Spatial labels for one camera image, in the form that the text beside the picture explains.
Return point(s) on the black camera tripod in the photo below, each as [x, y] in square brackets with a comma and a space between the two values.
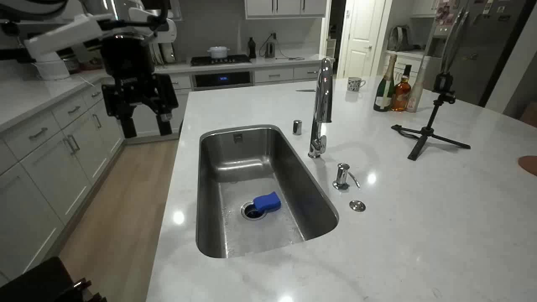
[429, 131]

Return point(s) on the white paper towel roll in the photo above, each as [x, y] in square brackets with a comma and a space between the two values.
[51, 68]

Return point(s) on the white cooking pot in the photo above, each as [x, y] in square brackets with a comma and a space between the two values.
[219, 53]

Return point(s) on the small dark bottle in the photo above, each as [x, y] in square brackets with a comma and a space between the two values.
[252, 49]

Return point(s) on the white interior door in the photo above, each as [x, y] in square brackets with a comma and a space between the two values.
[363, 39]

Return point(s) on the round chrome countertop button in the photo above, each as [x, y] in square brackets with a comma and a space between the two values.
[358, 205]

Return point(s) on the small chrome cylinder cap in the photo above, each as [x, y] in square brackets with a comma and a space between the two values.
[298, 126]

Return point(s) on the blue sponge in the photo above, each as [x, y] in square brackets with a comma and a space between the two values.
[268, 202]

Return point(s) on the background sink faucet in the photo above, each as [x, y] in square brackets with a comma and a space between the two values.
[271, 48]

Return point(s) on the metal kettle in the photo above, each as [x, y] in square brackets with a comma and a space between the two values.
[398, 37]

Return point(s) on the dark refrigerator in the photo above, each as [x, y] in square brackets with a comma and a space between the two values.
[487, 51]

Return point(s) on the chrome soap dispenser pump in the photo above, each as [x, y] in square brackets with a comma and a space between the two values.
[341, 177]

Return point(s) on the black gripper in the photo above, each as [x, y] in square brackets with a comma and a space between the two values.
[132, 84]

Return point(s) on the white rear base cabinets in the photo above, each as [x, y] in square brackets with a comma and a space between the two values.
[279, 74]

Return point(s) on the chrome gooseneck faucet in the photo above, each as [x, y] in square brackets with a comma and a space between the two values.
[318, 147]

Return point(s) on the black robot stand base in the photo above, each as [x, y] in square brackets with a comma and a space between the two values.
[39, 282]

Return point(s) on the white side base cabinets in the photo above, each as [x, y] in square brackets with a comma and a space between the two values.
[51, 162]

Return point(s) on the stainless steel sink basin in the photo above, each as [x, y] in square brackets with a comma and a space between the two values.
[224, 157]

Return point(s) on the patterned mug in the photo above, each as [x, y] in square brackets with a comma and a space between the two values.
[355, 84]

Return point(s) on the white upper wall cabinets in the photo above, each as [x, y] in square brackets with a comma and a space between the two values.
[286, 7]

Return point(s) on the brown round coaster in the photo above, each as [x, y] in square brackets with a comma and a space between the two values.
[529, 165]

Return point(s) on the white small side cabinet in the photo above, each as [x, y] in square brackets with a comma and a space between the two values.
[407, 64]

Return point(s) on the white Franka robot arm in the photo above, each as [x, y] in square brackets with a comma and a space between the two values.
[61, 34]

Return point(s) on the green champagne bottle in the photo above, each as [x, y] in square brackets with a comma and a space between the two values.
[383, 93]

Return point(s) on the black kitchen range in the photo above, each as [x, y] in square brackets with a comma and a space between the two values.
[222, 79]

